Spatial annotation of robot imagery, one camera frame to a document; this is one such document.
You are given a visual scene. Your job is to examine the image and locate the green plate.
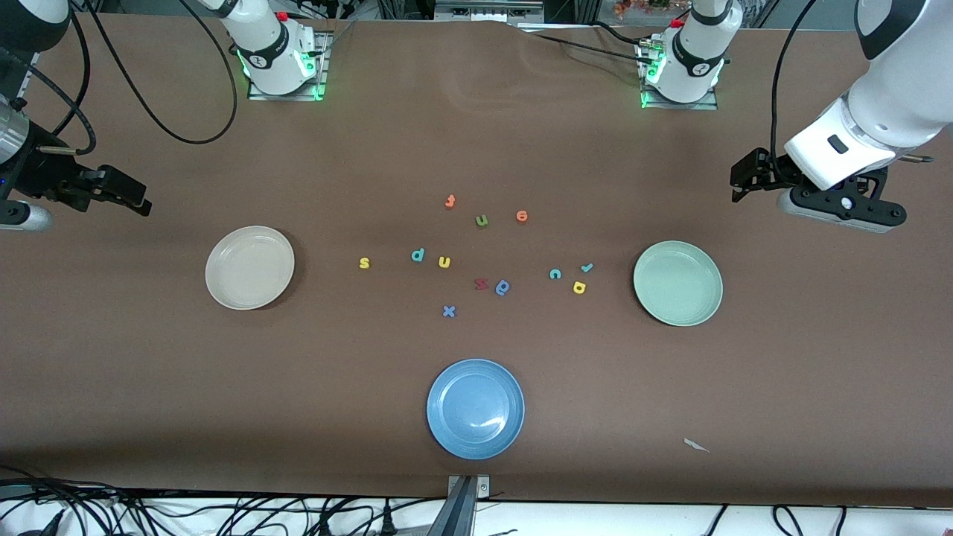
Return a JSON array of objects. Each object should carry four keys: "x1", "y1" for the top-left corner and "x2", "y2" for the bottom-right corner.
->
[{"x1": 633, "y1": 240, "x2": 724, "y2": 328}]

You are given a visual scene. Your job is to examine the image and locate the beige brown plate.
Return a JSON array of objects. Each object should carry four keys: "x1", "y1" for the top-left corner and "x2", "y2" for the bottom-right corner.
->
[{"x1": 205, "y1": 226, "x2": 296, "y2": 310}]

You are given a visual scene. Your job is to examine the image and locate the orange artificial flowers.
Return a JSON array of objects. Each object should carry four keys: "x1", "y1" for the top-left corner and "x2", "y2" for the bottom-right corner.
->
[{"x1": 614, "y1": 0, "x2": 689, "y2": 19}]

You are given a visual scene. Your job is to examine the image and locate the brown table cover sheet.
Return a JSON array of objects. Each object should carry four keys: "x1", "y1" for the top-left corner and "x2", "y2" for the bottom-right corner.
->
[{"x1": 0, "y1": 13, "x2": 953, "y2": 507}]

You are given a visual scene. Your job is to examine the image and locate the blue plate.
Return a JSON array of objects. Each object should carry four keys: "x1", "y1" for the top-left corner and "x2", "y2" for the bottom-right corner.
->
[{"x1": 427, "y1": 359, "x2": 526, "y2": 460}]

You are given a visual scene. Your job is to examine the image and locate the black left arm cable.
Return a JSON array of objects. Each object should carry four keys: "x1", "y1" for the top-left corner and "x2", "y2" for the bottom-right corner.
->
[{"x1": 771, "y1": 0, "x2": 820, "y2": 183}]

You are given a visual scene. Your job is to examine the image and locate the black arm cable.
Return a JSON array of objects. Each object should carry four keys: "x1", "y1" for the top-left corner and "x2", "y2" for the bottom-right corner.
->
[
  {"x1": 22, "y1": 0, "x2": 239, "y2": 157},
  {"x1": 771, "y1": 0, "x2": 820, "y2": 183}
]

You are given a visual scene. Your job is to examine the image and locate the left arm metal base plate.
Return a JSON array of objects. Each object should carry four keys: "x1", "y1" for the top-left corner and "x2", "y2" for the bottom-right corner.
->
[{"x1": 640, "y1": 37, "x2": 719, "y2": 111}]

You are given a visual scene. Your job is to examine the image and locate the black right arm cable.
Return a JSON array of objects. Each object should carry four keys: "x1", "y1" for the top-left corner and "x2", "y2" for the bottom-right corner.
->
[{"x1": 22, "y1": 0, "x2": 239, "y2": 157}]

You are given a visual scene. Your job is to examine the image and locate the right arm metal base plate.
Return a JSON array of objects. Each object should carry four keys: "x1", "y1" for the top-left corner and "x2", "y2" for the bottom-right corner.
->
[{"x1": 248, "y1": 30, "x2": 329, "y2": 102}]

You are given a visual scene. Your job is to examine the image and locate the black base supply cable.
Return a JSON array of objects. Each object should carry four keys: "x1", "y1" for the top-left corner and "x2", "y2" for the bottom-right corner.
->
[{"x1": 514, "y1": 22, "x2": 656, "y2": 66}]

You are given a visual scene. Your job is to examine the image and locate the black cable tangle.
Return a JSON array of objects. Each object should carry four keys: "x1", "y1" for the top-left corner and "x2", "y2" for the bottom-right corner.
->
[{"x1": 0, "y1": 465, "x2": 418, "y2": 536}]

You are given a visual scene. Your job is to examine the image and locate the silver equipment frame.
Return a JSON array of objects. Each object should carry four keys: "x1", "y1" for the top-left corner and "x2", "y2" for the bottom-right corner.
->
[{"x1": 434, "y1": 0, "x2": 546, "y2": 23}]

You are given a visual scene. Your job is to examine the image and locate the black looped cable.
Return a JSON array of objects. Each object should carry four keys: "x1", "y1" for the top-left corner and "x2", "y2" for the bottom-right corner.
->
[{"x1": 773, "y1": 505, "x2": 808, "y2": 536}]

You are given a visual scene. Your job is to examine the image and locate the grey camera mount pole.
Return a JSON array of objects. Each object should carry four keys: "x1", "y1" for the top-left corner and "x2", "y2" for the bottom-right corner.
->
[{"x1": 428, "y1": 478, "x2": 477, "y2": 536}]

